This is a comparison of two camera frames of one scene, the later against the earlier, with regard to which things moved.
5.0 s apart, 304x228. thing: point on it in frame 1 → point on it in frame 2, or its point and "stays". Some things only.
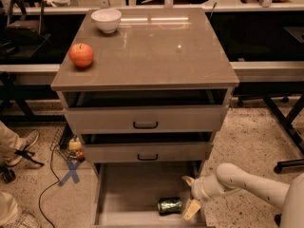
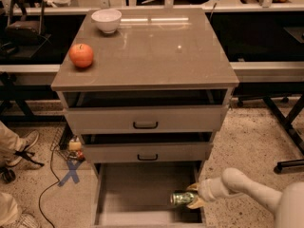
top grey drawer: x=147 y=119 stays
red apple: x=81 y=54 stays
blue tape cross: x=72 y=171 stays
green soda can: x=169 y=205 → x=180 y=198
